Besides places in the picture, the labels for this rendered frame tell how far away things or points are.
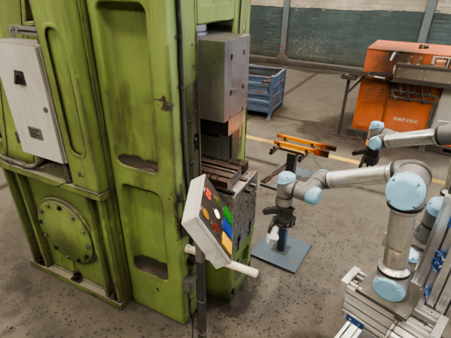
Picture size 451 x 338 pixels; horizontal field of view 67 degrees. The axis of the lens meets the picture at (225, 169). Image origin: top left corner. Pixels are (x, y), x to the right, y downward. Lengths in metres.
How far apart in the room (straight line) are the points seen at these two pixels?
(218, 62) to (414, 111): 3.94
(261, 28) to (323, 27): 1.70
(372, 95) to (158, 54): 4.10
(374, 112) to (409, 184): 4.15
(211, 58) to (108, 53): 0.49
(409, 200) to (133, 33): 1.31
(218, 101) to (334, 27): 7.85
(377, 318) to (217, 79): 1.34
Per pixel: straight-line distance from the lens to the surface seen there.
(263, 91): 5.70
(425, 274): 1.88
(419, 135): 1.94
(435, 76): 5.04
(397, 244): 1.39
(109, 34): 1.80
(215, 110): 1.77
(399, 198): 1.27
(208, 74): 1.74
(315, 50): 9.63
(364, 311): 1.83
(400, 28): 9.21
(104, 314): 2.67
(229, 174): 2.05
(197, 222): 1.37
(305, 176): 2.64
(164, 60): 1.55
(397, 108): 5.31
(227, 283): 2.46
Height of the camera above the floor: 2.01
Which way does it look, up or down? 29 degrees down
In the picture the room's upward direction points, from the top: 1 degrees clockwise
